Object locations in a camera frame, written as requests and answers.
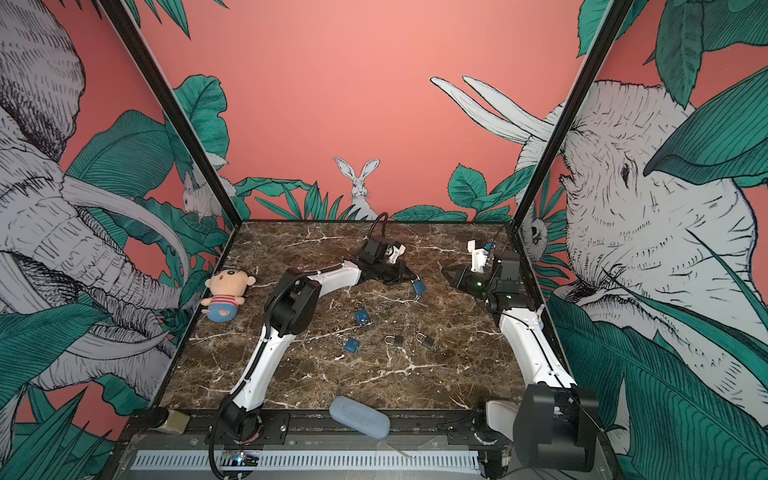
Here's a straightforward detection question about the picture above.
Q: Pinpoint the masking tape roll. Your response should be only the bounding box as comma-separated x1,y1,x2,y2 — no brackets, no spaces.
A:
148,407,190,435

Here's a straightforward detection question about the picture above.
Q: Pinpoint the blue padlock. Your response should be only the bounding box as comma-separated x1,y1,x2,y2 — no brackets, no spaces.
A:
354,308,371,326
341,338,360,354
412,278,427,297

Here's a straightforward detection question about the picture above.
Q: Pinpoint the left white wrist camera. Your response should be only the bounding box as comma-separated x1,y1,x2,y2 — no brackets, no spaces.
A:
384,241,406,265

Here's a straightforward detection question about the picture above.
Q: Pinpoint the dark padlock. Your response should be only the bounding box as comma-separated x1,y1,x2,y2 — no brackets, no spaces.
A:
415,332,435,349
384,335,405,348

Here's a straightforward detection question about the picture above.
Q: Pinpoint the blue grey pouch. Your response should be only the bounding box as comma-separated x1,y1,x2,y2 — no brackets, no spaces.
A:
329,396,391,440

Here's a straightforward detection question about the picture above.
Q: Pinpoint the black mounting rail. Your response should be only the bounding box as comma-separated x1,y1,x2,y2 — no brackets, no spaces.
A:
119,407,604,448

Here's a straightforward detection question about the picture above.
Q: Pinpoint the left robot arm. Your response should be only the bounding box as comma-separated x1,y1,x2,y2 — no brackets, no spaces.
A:
217,236,418,444

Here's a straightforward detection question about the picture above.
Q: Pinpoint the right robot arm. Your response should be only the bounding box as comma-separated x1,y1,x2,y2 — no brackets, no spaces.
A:
442,240,600,472

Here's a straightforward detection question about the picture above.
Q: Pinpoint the black corrugated cable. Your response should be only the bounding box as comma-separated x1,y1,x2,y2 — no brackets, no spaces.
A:
365,211,391,241

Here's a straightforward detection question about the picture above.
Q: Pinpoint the white vented rail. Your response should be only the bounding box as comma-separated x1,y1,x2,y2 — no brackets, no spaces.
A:
129,450,480,474

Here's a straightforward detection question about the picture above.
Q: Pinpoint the plush doll striped shirt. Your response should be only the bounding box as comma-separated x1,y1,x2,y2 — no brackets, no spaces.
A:
200,269,256,323

